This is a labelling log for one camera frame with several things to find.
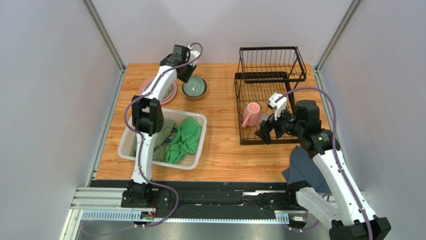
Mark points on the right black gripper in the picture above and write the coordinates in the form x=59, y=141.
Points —
x=273, y=123

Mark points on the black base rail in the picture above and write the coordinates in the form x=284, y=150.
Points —
x=216, y=200

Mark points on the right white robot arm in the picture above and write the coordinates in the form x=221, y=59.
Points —
x=351, y=218

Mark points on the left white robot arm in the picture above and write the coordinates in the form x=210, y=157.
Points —
x=147, y=121

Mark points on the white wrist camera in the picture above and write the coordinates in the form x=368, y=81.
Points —
x=194, y=55
x=278, y=103

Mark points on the olive green cloth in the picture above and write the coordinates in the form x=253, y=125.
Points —
x=163, y=140

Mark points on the light green bowl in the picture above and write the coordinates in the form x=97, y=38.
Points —
x=194, y=86

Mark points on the pink plate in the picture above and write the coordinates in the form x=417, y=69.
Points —
x=171, y=96

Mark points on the black wire dish rack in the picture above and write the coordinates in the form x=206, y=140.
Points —
x=261, y=72

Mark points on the aluminium frame rail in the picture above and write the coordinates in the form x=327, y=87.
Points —
x=90, y=203

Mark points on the white plastic basket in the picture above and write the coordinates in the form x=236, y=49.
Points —
x=126, y=145

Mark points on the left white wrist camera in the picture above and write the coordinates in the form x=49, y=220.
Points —
x=194, y=55

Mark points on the clear glass cup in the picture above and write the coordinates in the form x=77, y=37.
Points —
x=264, y=117

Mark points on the brown speckled bowl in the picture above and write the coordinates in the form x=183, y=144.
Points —
x=194, y=96

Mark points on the bright green cloth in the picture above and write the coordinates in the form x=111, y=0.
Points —
x=185, y=142

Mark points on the dark blue cloth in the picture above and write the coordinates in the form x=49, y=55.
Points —
x=302, y=168

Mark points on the cream patterned plate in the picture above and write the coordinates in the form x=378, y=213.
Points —
x=168, y=93

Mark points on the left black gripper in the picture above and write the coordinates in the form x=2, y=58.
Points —
x=186, y=78

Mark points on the pink mug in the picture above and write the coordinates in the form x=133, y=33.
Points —
x=251, y=115

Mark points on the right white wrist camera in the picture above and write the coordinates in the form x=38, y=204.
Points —
x=278, y=103

